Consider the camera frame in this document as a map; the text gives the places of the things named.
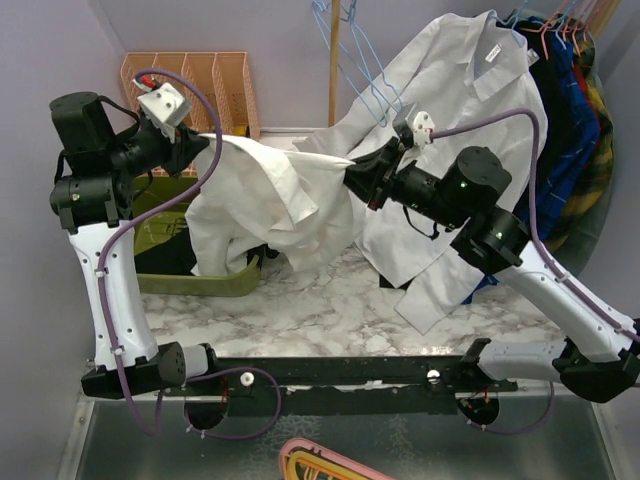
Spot green plastic basket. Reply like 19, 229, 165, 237
134, 199, 266, 297

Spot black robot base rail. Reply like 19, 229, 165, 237
169, 355, 517, 417

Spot blue hanger holding shirt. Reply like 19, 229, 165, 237
490, 0, 530, 48

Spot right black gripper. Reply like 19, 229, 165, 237
331, 135, 467, 230

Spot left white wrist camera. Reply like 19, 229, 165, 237
138, 82, 192, 143

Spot white shirt being hung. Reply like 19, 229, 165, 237
185, 134, 365, 277

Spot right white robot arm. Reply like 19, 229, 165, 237
344, 139, 639, 403

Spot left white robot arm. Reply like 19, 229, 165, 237
49, 92, 221, 399

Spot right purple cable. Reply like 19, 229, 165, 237
429, 107, 640, 435

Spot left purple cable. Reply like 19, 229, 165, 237
97, 68, 284, 441

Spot orange file organizer rack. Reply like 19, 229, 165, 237
119, 50, 261, 177

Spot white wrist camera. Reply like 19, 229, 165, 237
138, 82, 192, 143
393, 103, 435, 149

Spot black garment in basket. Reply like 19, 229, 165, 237
134, 233, 196, 276

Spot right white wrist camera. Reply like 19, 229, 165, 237
393, 103, 435, 149

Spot blue plaid hanging shirt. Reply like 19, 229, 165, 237
515, 17, 600, 241

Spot purple cable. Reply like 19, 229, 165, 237
97, 68, 284, 441
429, 107, 640, 435

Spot hanging white shirt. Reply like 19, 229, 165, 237
292, 9, 550, 335

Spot black hanging garment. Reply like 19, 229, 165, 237
515, 20, 574, 203

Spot wooden pole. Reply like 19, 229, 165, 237
328, 0, 341, 127

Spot light blue wire hanger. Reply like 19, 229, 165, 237
343, 0, 403, 127

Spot yellow plaid hanging shirt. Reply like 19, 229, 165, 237
540, 36, 614, 252

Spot orange hangers on rack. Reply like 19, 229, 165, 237
522, 0, 610, 60

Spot pink plastic hanger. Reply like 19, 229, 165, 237
279, 438, 391, 480

